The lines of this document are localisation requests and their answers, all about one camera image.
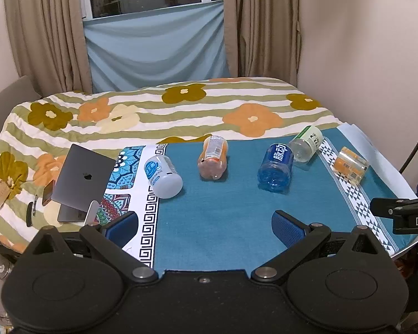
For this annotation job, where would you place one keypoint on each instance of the teal patterned table cloth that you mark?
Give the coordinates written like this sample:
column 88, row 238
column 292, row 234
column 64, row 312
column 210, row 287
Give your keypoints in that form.
column 226, row 224

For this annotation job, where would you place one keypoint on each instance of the black pen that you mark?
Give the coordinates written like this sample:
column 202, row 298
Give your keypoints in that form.
column 30, row 212

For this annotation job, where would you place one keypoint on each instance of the blue cloth over window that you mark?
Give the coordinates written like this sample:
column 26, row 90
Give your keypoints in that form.
column 150, row 48

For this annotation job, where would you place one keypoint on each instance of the orange label plastic cup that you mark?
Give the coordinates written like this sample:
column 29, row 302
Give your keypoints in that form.
column 212, row 161

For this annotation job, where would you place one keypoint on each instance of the blue transparent plastic cup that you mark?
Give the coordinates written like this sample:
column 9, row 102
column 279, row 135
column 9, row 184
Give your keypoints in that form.
column 275, row 172

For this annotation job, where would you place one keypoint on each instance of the white blue-label cup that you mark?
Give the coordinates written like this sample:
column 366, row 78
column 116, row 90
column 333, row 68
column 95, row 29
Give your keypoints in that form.
column 162, row 176

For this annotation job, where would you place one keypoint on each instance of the grey laptop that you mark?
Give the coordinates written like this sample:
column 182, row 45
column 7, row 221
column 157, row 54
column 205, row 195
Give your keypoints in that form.
column 82, row 180

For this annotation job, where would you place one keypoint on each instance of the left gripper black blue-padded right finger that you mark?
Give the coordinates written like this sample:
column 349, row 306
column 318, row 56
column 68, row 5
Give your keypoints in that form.
column 301, row 241

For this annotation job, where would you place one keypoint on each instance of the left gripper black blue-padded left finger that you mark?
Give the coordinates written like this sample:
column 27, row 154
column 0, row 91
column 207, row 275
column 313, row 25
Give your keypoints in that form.
column 106, row 243

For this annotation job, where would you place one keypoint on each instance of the smartphone on bed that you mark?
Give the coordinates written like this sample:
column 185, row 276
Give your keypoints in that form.
column 47, row 193

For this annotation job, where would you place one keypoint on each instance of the floral striped bed quilt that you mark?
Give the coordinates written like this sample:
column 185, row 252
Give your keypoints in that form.
column 36, row 136

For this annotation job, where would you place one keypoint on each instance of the left beige curtain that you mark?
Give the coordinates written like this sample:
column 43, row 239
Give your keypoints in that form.
column 48, row 44

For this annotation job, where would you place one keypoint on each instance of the green white label cup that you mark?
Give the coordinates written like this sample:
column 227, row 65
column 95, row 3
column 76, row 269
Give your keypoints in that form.
column 306, row 143

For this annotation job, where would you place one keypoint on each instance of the grey headboard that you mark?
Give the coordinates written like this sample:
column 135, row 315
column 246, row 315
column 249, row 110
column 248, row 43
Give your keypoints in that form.
column 18, row 92

